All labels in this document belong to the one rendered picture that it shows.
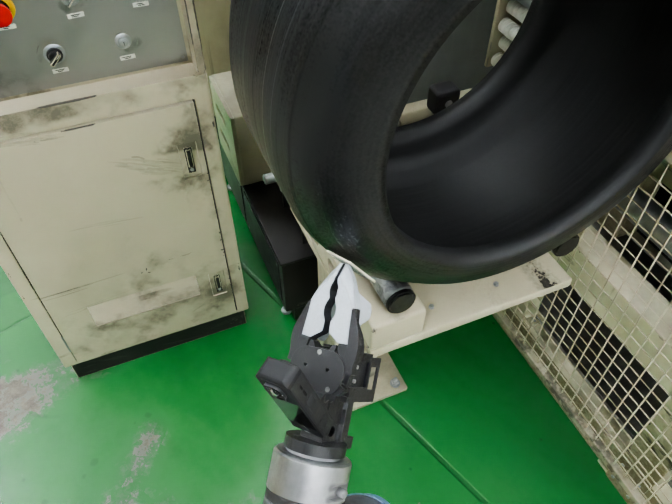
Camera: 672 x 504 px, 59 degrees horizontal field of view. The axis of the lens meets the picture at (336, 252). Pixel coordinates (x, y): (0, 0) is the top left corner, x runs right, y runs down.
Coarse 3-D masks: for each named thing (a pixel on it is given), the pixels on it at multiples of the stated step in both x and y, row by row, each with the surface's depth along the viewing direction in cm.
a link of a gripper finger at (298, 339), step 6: (306, 306) 68; (306, 312) 68; (300, 318) 68; (300, 324) 68; (294, 330) 68; (300, 330) 68; (294, 336) 68; (300, 336) 68; (306, 336) 67; (294, 342) 68; (300, 342) 67; (306, 342) 67; (294, 348) 68
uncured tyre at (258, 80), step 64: (256, 0) 58; (320, 0) 49; (384, 0) 47; (448, 0) 47; (576, 0) 88; (640, 0) 80; (256, 64) 60; (320, 64) 51; (384, 64) 50; (512, 64) 93; (576, 64) 92; (640, 64) 82; (256, 128) 66; (320, 128) 54; (384, 128) 54; (448, 128) 97; (512, 128) 98; (576, 128) 91; (640, 128) 83; (320, 192) 59; (384, 192) 60; (448, 192) 96; (512, 192) 93; (576, 192) 88; (384, 256) 68; (448, 256) 74; (512, 256) 78
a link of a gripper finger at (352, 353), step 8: (352, 312) 65; (352, 320) 64; (352, 328) 64; (360, 328) 64; (352, 336) 64; (360, 336) 64; (344, 344) 65; (352, 344) 64; (360, 344) 64; (344, 352) 64; (352, 352) 64; (360, 352) 64; (344, 360) 64; (352, 360) 63; (360, 360) 64; (352, 368) 63
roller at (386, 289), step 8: (376, 280) 83; (384, 280) 82; (376, 288) 83; (384, 288) 82; (392, 288) 81; (400, 288) 81; (408, 288) 82; (384, 296) 82; (392, 296) 81; (400, 296) 80; (408, 296) 81; (384, 304) 82; (392, 304) 81; (400, 304) 82; (408, 304) 82; (392, 312) 82; (400, 312) 83
